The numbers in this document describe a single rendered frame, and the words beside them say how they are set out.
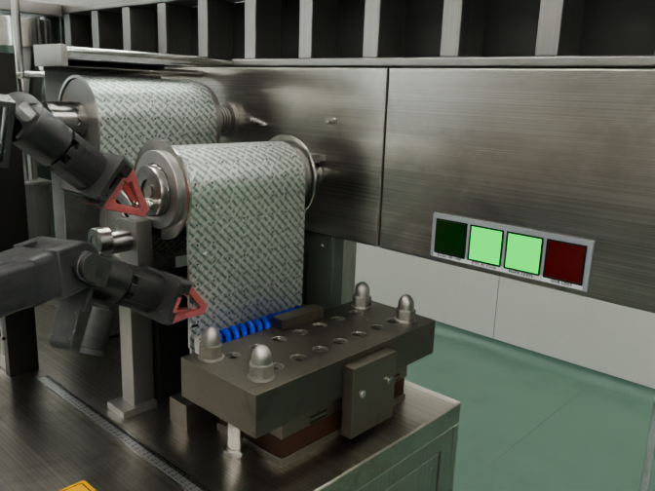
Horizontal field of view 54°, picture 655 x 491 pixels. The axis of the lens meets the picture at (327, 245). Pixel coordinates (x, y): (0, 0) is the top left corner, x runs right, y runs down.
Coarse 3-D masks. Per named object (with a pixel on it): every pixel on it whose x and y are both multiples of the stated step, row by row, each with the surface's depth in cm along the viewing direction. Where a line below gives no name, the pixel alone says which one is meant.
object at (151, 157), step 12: (144, 156) 93; (156, 156) 91; (168, 156) 90; (300, 156) 108; (168, 168) 90; (180, 192) 89; (180, 204) 90; (144, 216) 96; (156, 216) 94; (168, 216) 91; (156, 228) 94
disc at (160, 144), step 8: (144, 144) 94; (152, 144) 93; (160, 144) 91; (168, 144) 90; (144, 152) 94; (168, 152) 90; (176, 152) 89; (136, 160) 96; (176, 160) 89; (176, 168) 89; (184, 168) 88; (184, 176) 88; (184, 184) 89; (184, 192) 89; (184, 200) 89; (184, 208) 90; (184, 216) 90; (176, 224) 92; (184, 224) 90; (152, 232) 96; (160, 232) 95; (168, 232) 93; (176, 232) 92
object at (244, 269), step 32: (224, 224) 95; (256, 224) 100; (288, 224) 105; (192, 256) 92; (224, 256) 96; (256, 256) 101; (288, 256) 107; (224, 288) 98; (256, 288) 103; (288, 288) 108; (192, 320) 94; (224, 320) 99
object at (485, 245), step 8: (472, 232) 95; (480, 232) 94; (488, 232) 94; (496, 232) 93; (472, 240) 96; (480, 240) 95; (488, 240) 94; (496, 240) 93; (472, 248) 96; (480, 248) 95; (488, 248) 94; (496, 248) 93; (472, 256) 96; (480, 256) 95; (488, 256) 94; (496, 256) 93; (496, 264) 93
